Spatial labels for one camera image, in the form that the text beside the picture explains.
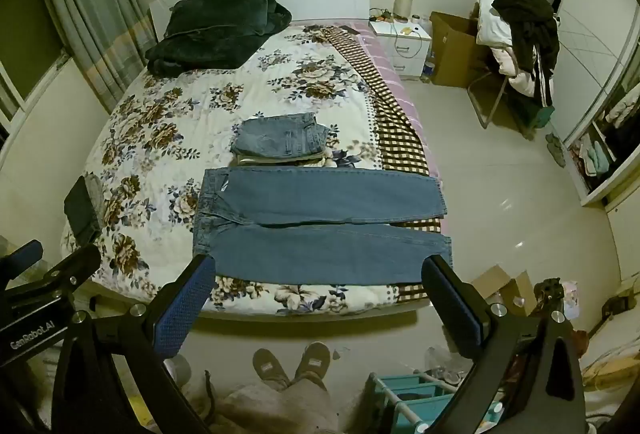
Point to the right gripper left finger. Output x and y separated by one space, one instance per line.
179 303

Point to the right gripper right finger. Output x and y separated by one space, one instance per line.
460 307

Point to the blue denim jeans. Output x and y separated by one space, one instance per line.
316 225

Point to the small open cardboard box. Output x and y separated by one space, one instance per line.
516 293

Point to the black grey folded cloth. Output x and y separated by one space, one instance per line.
84 207

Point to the teal plastic rack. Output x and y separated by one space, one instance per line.
404 404

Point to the left shoe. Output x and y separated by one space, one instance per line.
269 370

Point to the shoe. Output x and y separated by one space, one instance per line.
269 370
314 364

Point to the right shoe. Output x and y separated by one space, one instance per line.
314 364

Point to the brown checkered blanket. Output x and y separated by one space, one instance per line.
397 132

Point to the floral bed blanket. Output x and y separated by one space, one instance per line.
154 150

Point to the folded blue jeans stack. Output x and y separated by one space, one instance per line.
280 139

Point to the white wardrobe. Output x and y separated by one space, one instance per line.
596 99

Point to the large brown cardboard box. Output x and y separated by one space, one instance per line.
458 58

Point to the white bedside table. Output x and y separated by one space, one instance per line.
406 45

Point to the grey green curtain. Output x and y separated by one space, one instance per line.
108 40

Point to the dark green folded blanket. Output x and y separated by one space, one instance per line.
220 34

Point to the beige table lamp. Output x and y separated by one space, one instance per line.
402 9

